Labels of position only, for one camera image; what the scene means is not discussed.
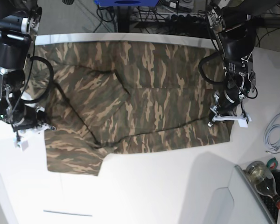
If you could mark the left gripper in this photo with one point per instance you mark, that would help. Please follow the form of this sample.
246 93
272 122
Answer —
226 102

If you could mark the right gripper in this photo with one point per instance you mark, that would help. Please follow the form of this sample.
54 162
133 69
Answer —
28 118

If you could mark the camouflage t-shirt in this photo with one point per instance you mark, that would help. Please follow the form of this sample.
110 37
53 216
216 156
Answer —
125 98

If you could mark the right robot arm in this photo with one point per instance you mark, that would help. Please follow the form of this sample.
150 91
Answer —
19 22

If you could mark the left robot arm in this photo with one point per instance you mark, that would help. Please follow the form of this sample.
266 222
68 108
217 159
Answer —
233 39

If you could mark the green tape roll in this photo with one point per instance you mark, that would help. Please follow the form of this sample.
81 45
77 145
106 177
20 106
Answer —
272 164

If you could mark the clear glass bottle red cap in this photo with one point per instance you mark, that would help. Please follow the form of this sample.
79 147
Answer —
263 181

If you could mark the black power strip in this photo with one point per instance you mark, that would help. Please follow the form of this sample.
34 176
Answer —
190 18

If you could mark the blue box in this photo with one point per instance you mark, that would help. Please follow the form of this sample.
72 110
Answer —
125 3

